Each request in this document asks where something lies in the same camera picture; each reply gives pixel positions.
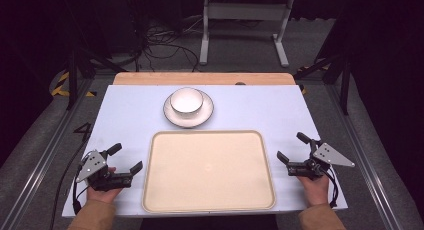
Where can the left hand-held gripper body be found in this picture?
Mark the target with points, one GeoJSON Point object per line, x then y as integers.
{"type": "Point", "coordinates": [95, 165]}

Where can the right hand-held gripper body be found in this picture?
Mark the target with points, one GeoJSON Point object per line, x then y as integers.
{"type": "Point", "coordinates": [328, 155]}

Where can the person's left hand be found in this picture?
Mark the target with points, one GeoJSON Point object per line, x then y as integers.
{"type": "Point", "coordinates": [105, 195]}

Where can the person's right hand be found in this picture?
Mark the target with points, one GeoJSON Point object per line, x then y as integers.
{"type": "Point", "coordinates": [313, 191]}

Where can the white table board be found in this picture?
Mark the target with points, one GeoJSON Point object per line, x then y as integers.
{"type": "Point", "coordinates": [266, 110]}

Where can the black tripod stand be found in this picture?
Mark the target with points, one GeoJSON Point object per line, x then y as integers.
{"type": "Point", "coordinates": [72, 80]}
{"type": "Point", "coordinates": [345, 86]}

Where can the yellow black floor tape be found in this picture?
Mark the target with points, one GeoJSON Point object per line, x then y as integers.
{"type": "Point", "coordinates": [315, 67]}
{"type": "Point", "coordinates": [60, 86]}

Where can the beige tray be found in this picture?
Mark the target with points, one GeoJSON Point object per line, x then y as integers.
{"type": "Point", "coordinates": [208, 171]}

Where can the white bowl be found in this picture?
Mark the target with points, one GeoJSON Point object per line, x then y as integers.
{"type": "Point", "coordinates": [186, 101]}

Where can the white plate with dark rim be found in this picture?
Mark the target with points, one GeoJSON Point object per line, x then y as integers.
{"type": "Point", "coordinates": [203, 118]}

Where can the wooden table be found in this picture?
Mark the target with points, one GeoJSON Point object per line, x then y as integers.
{"type": "Point", "coordinates": [203, 78]}

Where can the white metal stand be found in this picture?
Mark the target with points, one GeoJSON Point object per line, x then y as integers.
{"type": "Point", "coordinates": [246, 11]}

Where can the aluminium rail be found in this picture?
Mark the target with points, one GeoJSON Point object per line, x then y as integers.
{"type": "Point", "coordinates": [40, 166]}
{"type": "Point", "coordinates": [363, 156]}

